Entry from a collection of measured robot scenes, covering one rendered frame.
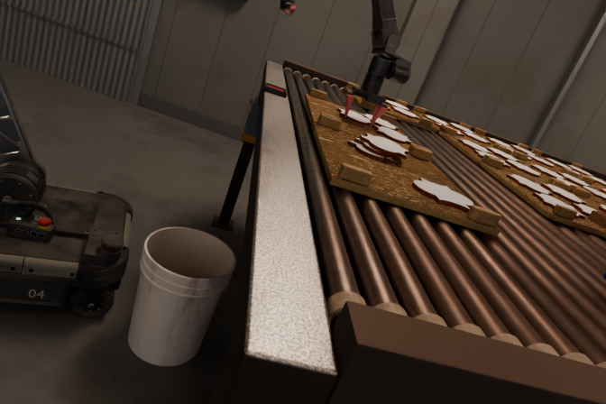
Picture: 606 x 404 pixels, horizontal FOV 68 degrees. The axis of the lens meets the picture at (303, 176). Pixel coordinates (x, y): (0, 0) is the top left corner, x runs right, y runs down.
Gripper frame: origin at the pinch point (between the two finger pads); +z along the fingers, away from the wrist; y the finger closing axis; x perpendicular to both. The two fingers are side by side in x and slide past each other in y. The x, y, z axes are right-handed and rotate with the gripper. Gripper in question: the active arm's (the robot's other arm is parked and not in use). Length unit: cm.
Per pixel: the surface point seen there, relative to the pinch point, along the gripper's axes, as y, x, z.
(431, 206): -5, 61, 1
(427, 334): 10, 104, 0
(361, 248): 12, 83, 3
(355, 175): 11, 62, 0
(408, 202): 0, 62, 2
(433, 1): -72, -224, -67
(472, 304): -3, 89, 4
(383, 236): 7, 77, 3
